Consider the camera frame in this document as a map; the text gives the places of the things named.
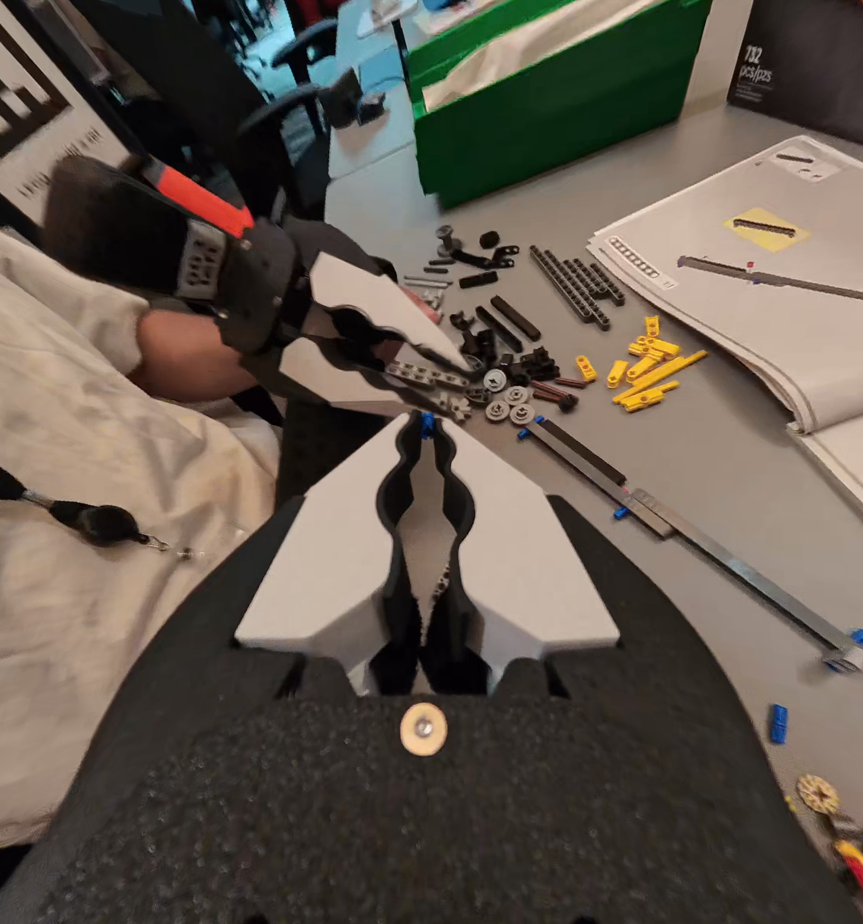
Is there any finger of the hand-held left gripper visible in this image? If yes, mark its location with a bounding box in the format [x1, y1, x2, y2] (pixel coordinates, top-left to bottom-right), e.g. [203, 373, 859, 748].
[307, 251, 470, 372]
[280, 328, 479, 420]

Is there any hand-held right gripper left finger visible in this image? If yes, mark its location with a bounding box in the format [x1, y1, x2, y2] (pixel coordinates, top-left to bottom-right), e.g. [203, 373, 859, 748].
[235, 413, 421, 692]

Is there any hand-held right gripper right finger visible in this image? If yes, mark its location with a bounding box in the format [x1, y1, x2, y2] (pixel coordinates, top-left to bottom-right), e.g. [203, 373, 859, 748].
[435, 419, 621, 661]

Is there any light grey holed toy beam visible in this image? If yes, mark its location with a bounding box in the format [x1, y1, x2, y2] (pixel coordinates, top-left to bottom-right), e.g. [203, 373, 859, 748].
[384, 359, 479, 394]

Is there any long black toy beam assembly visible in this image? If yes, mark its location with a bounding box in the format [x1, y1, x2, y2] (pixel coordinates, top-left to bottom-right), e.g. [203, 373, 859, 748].
[516, 415, 863, 674]

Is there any pile of colourful connector pins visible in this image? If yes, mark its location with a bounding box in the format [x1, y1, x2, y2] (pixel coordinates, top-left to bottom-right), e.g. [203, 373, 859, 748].
[767, 702, 863, 924]

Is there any person's left forearm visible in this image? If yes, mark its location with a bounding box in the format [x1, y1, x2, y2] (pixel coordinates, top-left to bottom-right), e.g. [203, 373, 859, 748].
[129, 310, 259, 401]

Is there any toy car set box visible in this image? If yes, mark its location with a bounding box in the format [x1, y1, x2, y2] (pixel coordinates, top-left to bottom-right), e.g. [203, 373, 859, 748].
[727, 0, 863, 153]

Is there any person's left hand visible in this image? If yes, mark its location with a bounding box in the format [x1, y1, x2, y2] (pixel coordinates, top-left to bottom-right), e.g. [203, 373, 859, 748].
[401, 285, 444, 326]

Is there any orange grey striped object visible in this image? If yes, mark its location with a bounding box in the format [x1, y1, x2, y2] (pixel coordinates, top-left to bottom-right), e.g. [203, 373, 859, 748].
[141, 155, 255, 239]

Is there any black framed sign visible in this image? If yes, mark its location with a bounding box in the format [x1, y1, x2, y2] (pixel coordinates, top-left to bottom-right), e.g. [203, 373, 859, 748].
[0, 0, 132, 218]

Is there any pile of small black connectors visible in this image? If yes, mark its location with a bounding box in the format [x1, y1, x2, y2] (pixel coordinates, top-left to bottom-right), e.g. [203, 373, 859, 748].
[402, 225, 562, 387]

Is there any black office chair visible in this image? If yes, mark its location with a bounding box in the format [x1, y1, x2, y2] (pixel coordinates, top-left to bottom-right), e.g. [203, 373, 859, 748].
[77, 0, 374, 218]

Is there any stack of black toy beams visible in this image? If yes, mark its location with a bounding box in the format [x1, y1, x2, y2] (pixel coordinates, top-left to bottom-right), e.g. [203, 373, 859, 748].
[528, 245, 627, 332]

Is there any pile of yellow toy pieces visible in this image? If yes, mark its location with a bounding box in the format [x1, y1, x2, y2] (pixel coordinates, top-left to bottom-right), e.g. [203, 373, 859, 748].
[608, 316, 708, 414]

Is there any green plastic bin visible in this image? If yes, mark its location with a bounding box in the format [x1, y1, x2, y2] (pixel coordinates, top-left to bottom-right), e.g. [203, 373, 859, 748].
[407, 0, 714, 210]

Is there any white paper liner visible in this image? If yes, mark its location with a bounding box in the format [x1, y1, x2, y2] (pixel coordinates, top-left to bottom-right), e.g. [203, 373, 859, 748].
[420, 0, 663, 109]

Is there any white instruction booklet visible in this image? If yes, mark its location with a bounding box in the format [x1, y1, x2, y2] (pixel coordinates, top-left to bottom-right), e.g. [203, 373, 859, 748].
[586, 135, 863, 546]

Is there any black lanyard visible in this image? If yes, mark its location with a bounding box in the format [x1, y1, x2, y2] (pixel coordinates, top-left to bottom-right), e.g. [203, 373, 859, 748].
[0, 451, 194, 560]

